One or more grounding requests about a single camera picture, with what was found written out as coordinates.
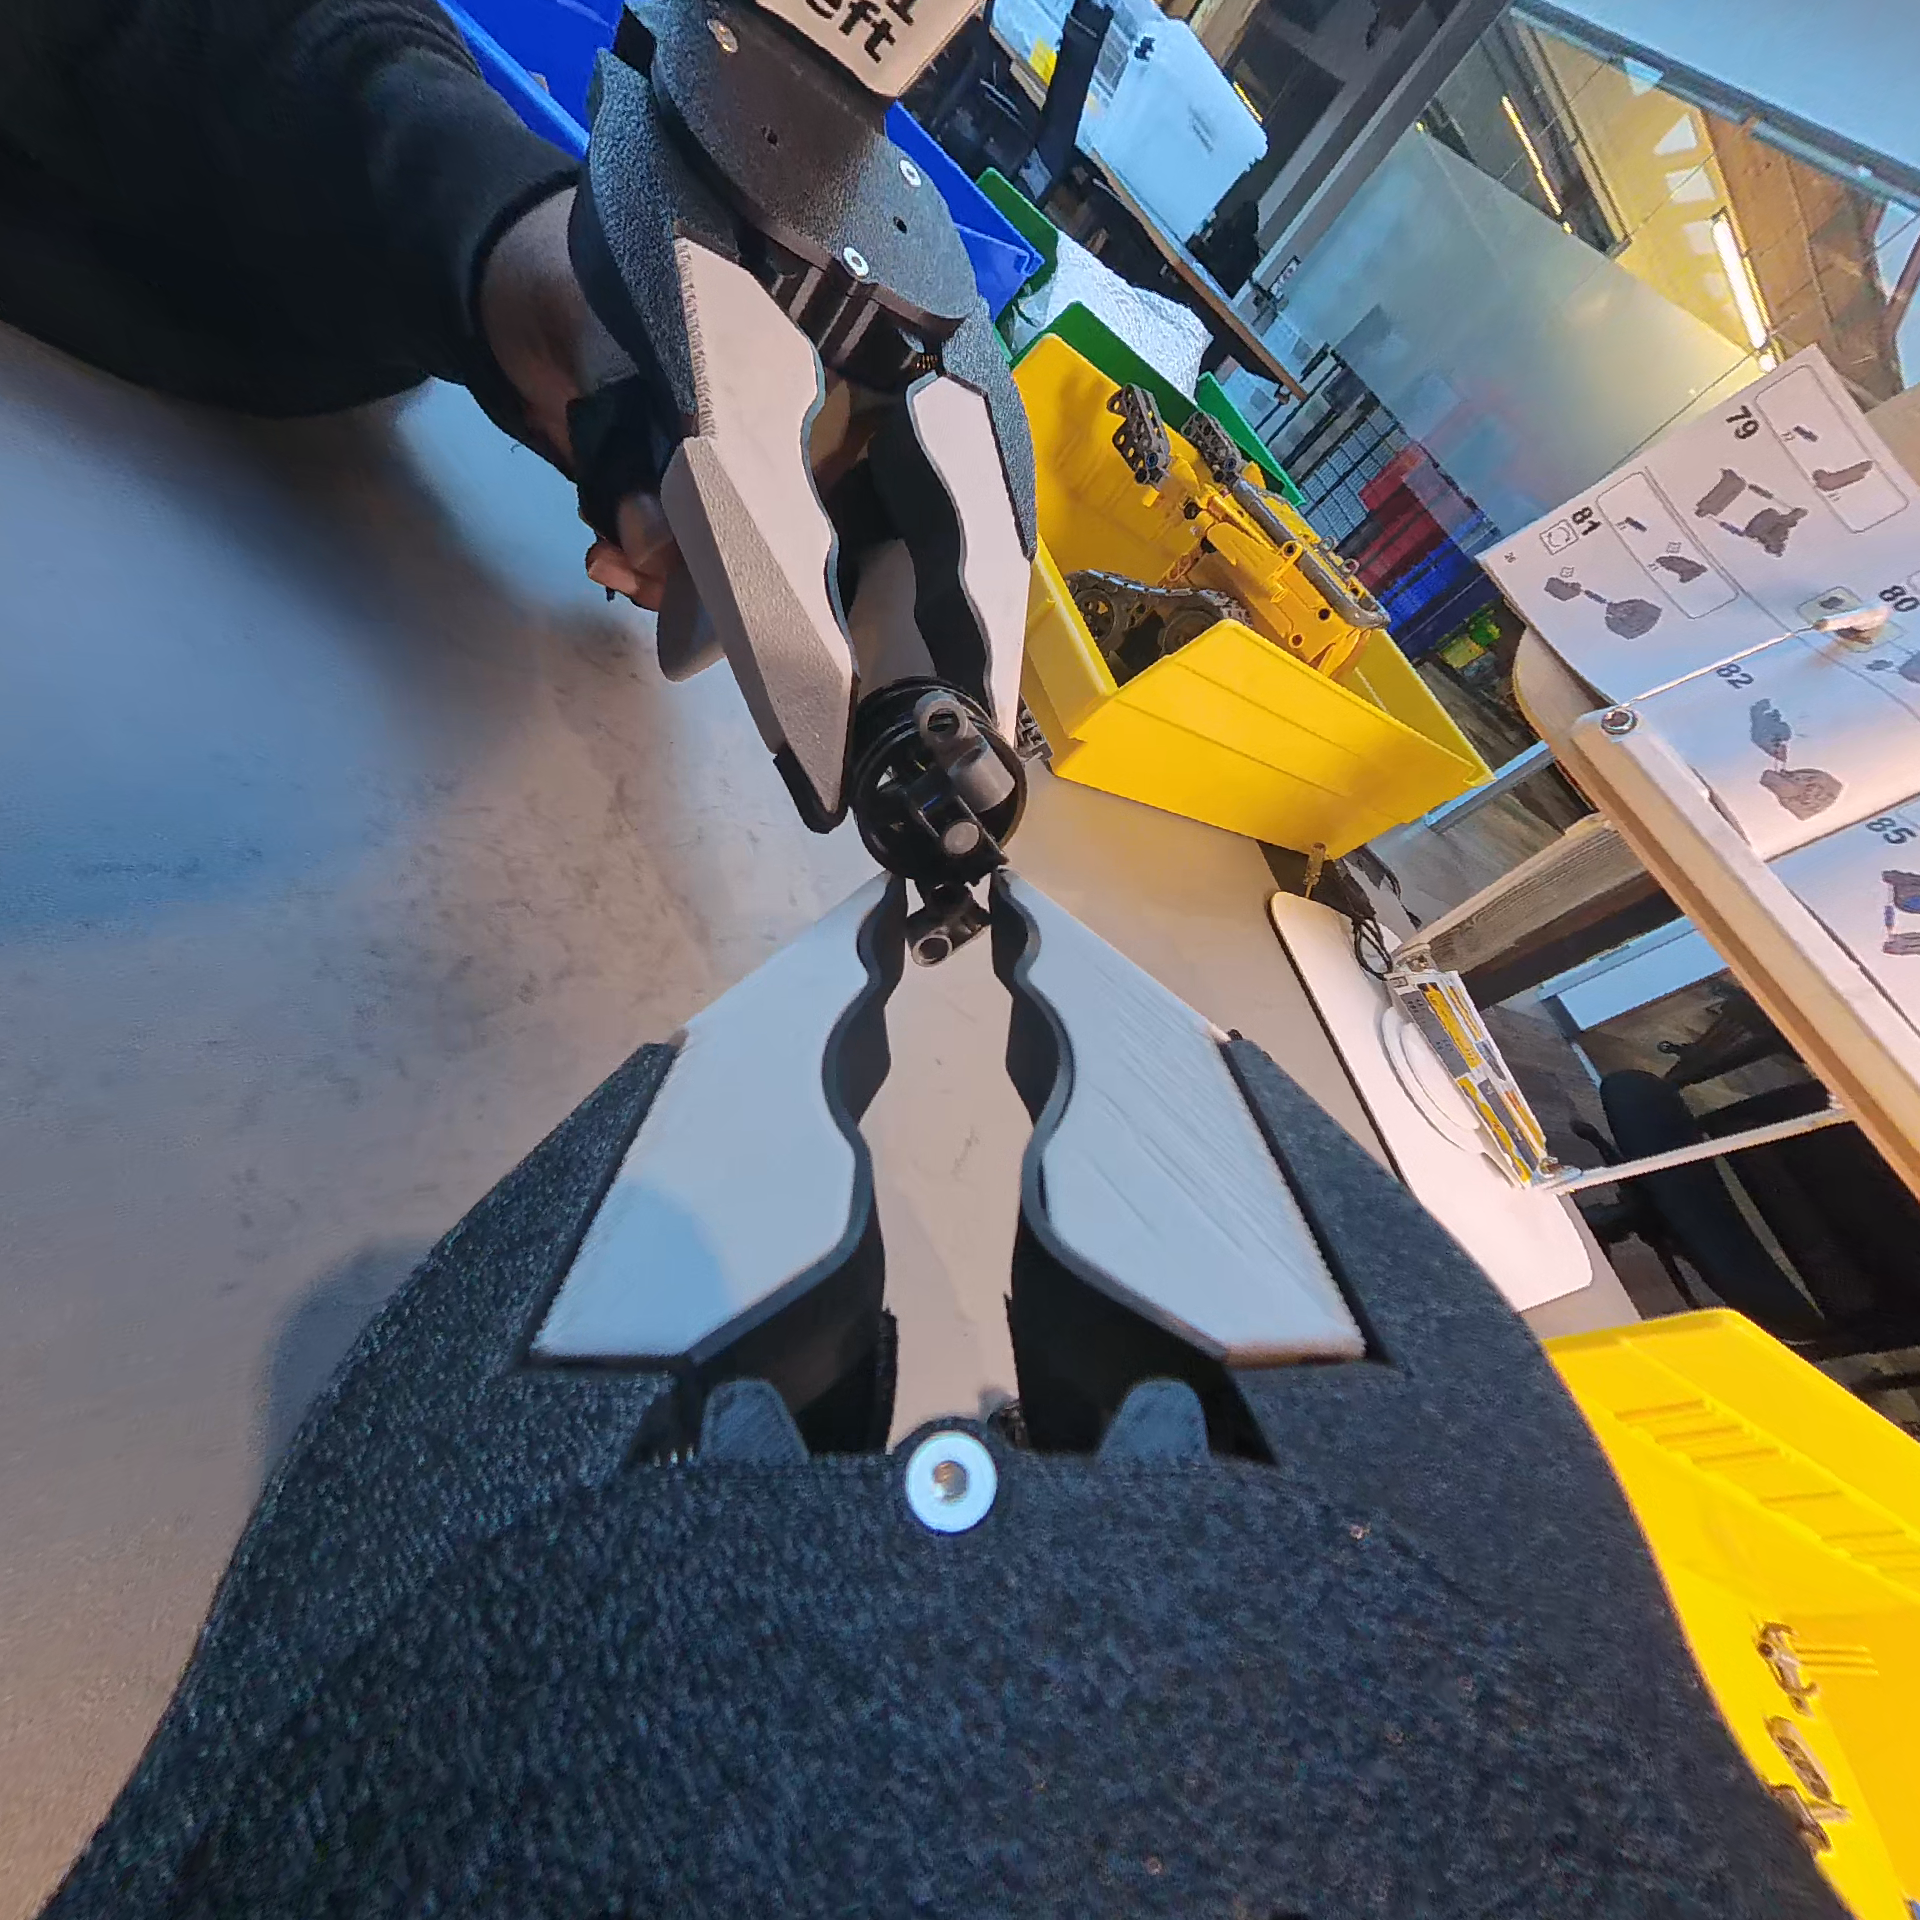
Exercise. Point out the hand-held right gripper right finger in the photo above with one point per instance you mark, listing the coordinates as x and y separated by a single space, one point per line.
1185 1184

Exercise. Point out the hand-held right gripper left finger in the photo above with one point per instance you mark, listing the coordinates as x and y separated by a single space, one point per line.
706 1184

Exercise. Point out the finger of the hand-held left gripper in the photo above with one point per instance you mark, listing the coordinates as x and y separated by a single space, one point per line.
757 555
975 511

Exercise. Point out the black toy wheel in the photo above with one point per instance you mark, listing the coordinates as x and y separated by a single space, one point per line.
939 795

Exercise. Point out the grey desk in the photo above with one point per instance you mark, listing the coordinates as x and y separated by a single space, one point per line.
301 825

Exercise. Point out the person's left hand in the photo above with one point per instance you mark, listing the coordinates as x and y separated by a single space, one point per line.
541 330

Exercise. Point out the green storage bin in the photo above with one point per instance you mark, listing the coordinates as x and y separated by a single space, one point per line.
1097 339

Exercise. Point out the white foam block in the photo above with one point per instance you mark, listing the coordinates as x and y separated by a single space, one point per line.
1125 306

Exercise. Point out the yellow toy tracked vehicle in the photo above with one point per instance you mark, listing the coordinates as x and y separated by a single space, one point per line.
1261 555

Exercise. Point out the yellow printed leaflet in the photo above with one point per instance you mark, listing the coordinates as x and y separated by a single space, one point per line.
1463 1050

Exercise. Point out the yellow storage bin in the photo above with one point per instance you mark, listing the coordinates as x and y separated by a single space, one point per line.
1276 734
1771 1499

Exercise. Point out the white storage box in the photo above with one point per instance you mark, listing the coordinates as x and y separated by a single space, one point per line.
1178 119

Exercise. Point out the stack of coloured crates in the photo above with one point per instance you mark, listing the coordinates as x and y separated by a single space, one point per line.
1412 525

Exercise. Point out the white booklet stand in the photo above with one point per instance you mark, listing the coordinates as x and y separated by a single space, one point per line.
1740 902

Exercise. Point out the white instruction booklet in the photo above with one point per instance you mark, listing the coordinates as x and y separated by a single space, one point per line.
1725 600

